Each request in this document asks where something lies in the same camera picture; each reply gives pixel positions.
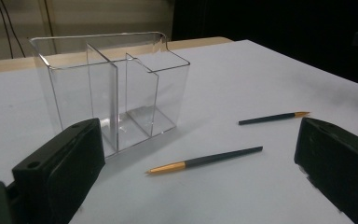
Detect dark pen with gold tip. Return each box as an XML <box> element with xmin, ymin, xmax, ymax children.
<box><xmin>145</xmin><ymin>146</ymin><xmax>264</xmax><ymax>175</ymax></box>
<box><xmin>238</xmin><ymin>110</ymin><xmax>311</xmax><ymax>126</ymax></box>

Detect black curtain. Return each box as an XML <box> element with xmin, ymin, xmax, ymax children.
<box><xmin>171</xmin><ymin>0</ymin><xmax>358</xmax><ymax>91</ymax></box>

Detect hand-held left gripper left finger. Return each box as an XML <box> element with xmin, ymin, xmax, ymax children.
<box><xmin>11</xmin><ymin>117</ymin><xmax>106</xmax><ymax>224</ymax></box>

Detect white table board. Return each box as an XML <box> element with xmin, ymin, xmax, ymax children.
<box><xmin>0</xmin><ymin>39</ymin><xmax>358</xmax><ymax>224</ymax></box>

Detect clear acrylic pen holder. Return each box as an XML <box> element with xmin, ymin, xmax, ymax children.
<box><xmin>28</xmin><ymin>31</ymin><xmax>191</xmax><ymax>160</ymax></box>

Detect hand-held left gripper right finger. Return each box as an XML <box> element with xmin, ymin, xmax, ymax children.
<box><xmin>294</xmin><ymin>117</ymin><xmax>358</xmax><ymax>224</ymax></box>

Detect black wall cable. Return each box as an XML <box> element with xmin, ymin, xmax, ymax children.
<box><xmin>0</xmin><ymin>0</ymin><xmax>26</xmax><ymax>58</ymax></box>
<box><xmin>0</xmin><ymin>0</ymin><xmax>14</xmax><ymax>60</ymax></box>

